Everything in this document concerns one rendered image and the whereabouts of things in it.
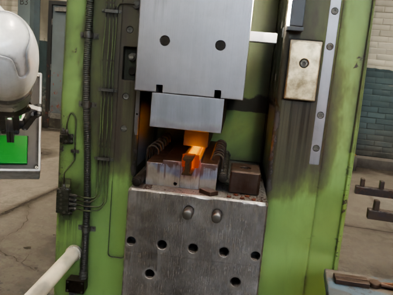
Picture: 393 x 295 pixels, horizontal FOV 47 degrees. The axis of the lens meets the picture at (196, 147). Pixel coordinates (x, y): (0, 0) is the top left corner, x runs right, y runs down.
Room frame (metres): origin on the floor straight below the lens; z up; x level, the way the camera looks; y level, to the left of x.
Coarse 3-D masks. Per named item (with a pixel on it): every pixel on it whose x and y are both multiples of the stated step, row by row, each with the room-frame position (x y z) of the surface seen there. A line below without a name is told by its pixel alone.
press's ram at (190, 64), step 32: (160, 0) 1.25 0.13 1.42; (192, 0) 1.25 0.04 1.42; (224, 0) 1.24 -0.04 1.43; (160, 32) 1.25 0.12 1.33; (192, 32) 1.24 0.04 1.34; (224, 32) 1.24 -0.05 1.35; (256, 32) 1.42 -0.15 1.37; (160, 64) 1.25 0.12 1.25; (192, 64) 1.24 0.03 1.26; (224, 64) 1.24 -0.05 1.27; (224, 96) 1.24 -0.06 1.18
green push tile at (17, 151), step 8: (0, 136) 1.12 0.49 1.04; (16, 136) 1.13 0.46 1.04; (24, 136) 1.14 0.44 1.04; (0, 144) 1.11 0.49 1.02; (8, 144) 1.12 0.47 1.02; (16, 144) 1.12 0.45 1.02; (24, 144) 1.13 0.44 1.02; (0, 152) 1.10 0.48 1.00; (8, 152) 1.11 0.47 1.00; (16, 152) 1.11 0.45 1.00; (24, 152) 1.12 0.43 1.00; (0, 160) 1.09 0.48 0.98; (8, 160) 1.10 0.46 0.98; (16, 160) 1.10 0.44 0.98; (24, 160) 1.11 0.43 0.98
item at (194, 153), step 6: (192, 150) 1.33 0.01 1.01; (198, 150) 1.34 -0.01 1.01; (186, 156) 1.18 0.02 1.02; (192, 156) 1.19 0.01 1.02; (198, 156) 1.23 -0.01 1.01; (186, 162) 1.15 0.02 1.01; (192, 162) 1.23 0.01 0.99; (198, 162) 1.23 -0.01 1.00; (186, 168) 1.15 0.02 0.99; (192, 168) 1.21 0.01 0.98; (186, 174) 1.15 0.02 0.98
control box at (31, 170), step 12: (36, 84) 1.23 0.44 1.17; (36, 96) 1.21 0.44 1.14; (36, 120) 1.18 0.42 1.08; (0, 132) 1.13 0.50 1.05; (24, 132) 1.15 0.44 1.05; (36, 132) 1.16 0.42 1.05; (36, 144) 1.15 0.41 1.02; (36, 156) 1.13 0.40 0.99; (0, 168) 1.09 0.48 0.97; (12, 168) 1.10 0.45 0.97; (24, 168) 1.11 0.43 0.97; (36, 168) 1.12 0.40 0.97
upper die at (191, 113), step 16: (160, 96) 1.25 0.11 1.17; (176, 96) 1.25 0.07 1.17; (192, 96) 1.24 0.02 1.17; (160, 112) 1.25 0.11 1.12; (176, 112) 1.25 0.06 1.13; (192, 112) 1.24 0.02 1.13; (208, 112) 1.24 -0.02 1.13; (224, 112) 1.36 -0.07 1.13; (176, 128) 1.25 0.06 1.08; (192, 128) 1.24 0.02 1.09; (208, 128) 1.24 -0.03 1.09
